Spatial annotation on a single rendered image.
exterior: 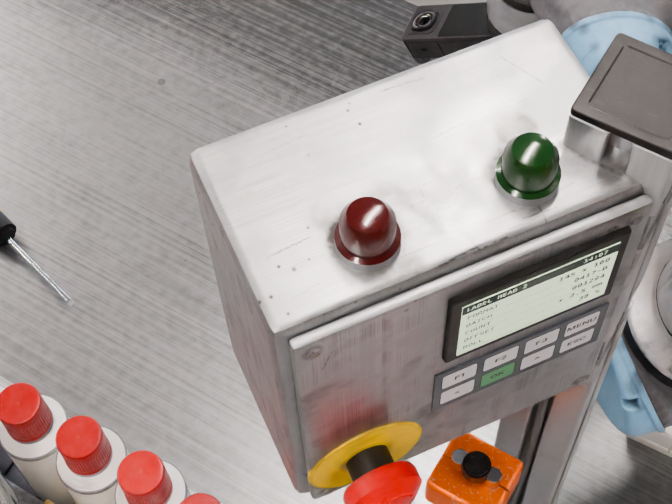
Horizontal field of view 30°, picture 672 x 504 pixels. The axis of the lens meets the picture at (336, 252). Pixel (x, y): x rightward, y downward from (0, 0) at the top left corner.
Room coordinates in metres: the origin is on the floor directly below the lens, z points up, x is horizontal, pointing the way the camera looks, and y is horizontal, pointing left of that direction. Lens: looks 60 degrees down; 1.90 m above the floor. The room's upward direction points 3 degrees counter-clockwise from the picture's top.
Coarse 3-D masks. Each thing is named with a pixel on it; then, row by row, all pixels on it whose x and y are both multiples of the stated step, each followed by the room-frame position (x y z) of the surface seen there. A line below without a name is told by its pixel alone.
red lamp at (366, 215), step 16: (352, 208) 0.25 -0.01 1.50; (368, 208) 0.25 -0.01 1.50; (384, 208) 0.25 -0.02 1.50; (352, 224) 0.24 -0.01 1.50; (368, 224) 0.24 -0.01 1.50; (384, 224) 0.24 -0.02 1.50; (336, 240) 0.24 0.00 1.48; (352, 240) 0.24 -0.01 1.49; (368, 240) 0.23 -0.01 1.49; (384, 240) 0.24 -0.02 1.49; (400, 240) 0.24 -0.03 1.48; (352, 256) 0.23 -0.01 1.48; (368, 256) 0.23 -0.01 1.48; (384, 256) 0.23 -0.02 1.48
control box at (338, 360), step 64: (448, 64) 0.33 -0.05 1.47; (512, 64) 0.33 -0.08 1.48; (576, 64) 0.33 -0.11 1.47; (256, 128) 0.30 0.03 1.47; (320, 128) 0.30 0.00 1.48; (384, 128) 0.30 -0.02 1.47; (448, 128) 0.30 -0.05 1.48; (512, 128) 0.29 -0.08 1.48; (256, 192) 0.27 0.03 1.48; (320, 192) 0.27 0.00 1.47; (384, 192) 0.27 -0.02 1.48; (448, 192) 0.26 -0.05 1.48; (576, 192) 0.26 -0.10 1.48; (640, 192) 0.26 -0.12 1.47; (256, 256) 0.24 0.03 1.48; (320, 256) 0.24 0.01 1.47; (448, 256) 0.24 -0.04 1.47; (512, 256) 0.24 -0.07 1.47; (256, 320) 0.22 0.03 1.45; (320, 320) 0.21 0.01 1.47; (384, 320) 0.22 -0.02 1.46; (256, 384) 0.25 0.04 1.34; (320, 384) 0.21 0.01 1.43; (384, 384) 0.22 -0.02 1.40; (512, 384) 0.24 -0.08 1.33; (576, 384) 0.25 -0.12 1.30; (320, 448) 0.20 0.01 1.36
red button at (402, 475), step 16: (368, 448) 0.21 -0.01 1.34; (384, 448) 0.21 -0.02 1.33; (352, 464) 0.21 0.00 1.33; (368, 464) 0.20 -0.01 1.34; (384, 464) 0.20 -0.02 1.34; (400, 464) 0.20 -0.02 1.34; (352, 480) 0.20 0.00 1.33; (368, 480) 0.19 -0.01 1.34; (384, 480) 0.19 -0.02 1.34; (400, 480) 0.19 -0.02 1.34; (416, 480) 0.20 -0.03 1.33; (352, 496) 0.19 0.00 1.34; (368, 496) 0.19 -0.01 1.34; (384, 496) 0.19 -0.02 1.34; (400, 496) 0.19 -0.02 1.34
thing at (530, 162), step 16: (512, 144) 0.27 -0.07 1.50; (528, 144) 0.27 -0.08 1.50; (544, 144) 0.27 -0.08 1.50; (512, 160) 0.27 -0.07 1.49; (528, 160) 0.26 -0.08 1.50; (544, 160) 0.26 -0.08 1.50; (496, 176) 0.27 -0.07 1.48; (512, 176) 0.26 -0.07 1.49; (528, 176) 0.26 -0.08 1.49; (544, 176) 0.26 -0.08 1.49; (560, 176) 0.27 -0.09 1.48; (512, 192) 0.26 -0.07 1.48; (528, 192) 0.26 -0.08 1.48; (544, 192) 0.26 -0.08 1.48
